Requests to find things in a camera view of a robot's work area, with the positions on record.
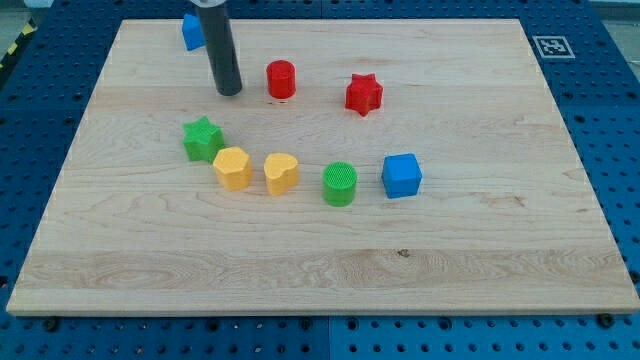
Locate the red star block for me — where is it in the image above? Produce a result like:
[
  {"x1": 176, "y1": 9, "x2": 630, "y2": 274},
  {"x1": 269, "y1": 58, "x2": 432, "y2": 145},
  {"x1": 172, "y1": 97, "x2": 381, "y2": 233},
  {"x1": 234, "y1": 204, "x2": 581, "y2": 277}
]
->
[{"x1": 345, "y1": 73, "x2": 384, "y2": 117}]

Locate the green star block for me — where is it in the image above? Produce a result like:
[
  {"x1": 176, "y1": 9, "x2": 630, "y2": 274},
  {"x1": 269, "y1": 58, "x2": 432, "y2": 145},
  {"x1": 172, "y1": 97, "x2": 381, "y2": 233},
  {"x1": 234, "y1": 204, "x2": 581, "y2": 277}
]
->
[{"x1": 183, "y1": 116, "x2": 226, "y2": 163}]

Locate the green cylinder block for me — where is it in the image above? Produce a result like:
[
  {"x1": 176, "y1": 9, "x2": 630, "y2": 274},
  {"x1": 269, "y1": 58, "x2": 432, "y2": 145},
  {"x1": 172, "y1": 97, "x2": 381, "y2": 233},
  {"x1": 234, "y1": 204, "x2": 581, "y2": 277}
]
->
[{"x1": 322, "y1": 161, "x2": 357, "y2": 207}]

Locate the yellow heart block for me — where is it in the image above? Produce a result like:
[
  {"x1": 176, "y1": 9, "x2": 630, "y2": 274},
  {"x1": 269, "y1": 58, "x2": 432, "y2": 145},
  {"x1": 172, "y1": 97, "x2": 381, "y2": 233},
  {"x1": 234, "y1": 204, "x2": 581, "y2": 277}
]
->
[{"x1": 263, "y1": 153, "x2": 299, "y2": 196}]

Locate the blue cube block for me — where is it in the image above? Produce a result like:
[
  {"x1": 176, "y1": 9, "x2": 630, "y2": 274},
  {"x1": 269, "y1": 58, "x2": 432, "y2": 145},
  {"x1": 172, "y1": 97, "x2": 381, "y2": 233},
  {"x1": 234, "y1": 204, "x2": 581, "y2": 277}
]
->
[{"x1": 381, "y1": 153, "x2": 422, "y2": 199}]

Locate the yellow hexagon block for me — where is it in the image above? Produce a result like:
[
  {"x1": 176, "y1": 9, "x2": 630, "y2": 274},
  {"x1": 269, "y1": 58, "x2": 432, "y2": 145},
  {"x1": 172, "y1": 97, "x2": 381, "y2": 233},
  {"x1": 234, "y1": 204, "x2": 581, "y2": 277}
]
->
[{"x1": 212, "y1": 146, "x2": 252, "y2": 191}]

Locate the red cylinder block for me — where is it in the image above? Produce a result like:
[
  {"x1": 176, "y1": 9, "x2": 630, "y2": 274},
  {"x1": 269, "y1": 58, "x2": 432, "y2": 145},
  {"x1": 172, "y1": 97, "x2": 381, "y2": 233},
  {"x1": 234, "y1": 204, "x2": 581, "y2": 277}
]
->
[{"x1": 266, "y1": 60, "x2": 296, "y2": 99}]

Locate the light wooden board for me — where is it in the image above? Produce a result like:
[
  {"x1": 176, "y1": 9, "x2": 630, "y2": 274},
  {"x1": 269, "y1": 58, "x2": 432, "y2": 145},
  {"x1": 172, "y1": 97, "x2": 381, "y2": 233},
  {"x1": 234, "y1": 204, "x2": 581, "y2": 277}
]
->
[{"x1": 7, "y1": 19, "x2": 639, "y2": 317}]

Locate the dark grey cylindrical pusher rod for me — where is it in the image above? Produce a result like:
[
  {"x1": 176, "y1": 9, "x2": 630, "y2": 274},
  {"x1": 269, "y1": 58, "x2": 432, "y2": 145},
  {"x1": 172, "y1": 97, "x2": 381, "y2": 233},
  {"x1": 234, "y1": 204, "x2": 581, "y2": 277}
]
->
[{"x1": 192, "y1": 0, "x2": 242, "y2": 96}]

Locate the blue pentagon block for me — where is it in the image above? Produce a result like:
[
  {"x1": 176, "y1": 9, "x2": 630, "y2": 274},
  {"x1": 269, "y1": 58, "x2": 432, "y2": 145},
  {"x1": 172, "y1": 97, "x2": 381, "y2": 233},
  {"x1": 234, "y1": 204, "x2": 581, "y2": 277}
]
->
[{"x1": 181, "y1": 14, "x2": 205, "y2": 51}]

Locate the white fiducial marker tag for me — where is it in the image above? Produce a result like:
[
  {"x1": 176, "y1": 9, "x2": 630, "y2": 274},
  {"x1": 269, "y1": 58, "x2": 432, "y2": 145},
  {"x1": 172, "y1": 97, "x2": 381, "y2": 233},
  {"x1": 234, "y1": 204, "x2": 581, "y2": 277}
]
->
[{"x1": 532, "y1": 35, "x2": 575, "y2": 59}]

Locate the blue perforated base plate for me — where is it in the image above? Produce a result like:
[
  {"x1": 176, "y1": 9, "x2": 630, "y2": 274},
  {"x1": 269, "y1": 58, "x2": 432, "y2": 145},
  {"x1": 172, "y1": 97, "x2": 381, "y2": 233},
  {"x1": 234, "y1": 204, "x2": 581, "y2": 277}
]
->
[{"x1": 1, "y1": 0, "x2": 639, "y2": 359}]

